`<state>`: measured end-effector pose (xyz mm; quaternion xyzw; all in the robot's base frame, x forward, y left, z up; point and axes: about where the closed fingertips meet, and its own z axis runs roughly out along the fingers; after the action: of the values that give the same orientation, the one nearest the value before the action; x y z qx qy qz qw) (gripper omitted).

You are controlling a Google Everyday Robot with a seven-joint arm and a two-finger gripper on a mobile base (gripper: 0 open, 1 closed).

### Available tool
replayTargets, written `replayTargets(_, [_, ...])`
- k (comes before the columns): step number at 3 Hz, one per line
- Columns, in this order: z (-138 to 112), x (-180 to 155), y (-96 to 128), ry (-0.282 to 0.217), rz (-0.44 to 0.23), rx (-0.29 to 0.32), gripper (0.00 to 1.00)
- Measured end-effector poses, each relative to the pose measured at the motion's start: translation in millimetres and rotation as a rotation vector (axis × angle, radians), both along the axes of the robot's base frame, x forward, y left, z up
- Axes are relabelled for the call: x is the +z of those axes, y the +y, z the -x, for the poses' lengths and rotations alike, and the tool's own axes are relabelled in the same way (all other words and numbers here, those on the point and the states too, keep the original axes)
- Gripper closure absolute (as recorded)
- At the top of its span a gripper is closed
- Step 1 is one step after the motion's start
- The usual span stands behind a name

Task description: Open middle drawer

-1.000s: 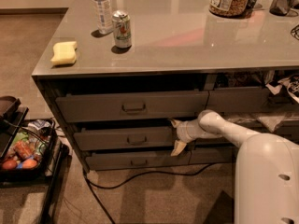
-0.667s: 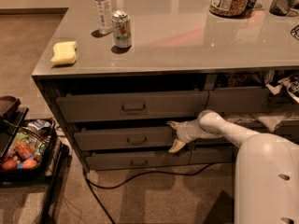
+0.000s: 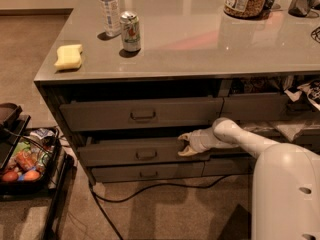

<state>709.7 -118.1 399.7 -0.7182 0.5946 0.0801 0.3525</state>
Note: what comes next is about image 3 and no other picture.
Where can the plastic bags in drawer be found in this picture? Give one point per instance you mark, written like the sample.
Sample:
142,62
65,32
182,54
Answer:
291,130

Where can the grey drawer cabinet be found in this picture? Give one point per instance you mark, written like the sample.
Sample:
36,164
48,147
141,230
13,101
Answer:
190,48

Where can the grey drawer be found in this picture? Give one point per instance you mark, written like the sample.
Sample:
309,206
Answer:
135,151
228,166
309,139
267,107
148,172
145,113

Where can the clear plastic water bottle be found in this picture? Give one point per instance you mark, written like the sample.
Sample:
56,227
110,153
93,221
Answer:
111,17

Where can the yellow sponge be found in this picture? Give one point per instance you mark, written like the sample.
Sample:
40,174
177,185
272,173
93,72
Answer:
69,57

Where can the black basket of groceries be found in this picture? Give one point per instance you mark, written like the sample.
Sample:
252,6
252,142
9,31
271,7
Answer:
28,159

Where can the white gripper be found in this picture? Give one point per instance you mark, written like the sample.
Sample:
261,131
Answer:
197,142

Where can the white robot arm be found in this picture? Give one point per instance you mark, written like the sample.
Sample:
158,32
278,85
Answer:
286,180

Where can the silver green soda can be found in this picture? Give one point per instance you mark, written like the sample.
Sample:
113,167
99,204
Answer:
130,31

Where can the snack packet in drawer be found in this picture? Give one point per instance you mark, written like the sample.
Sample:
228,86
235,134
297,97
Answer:
310,89

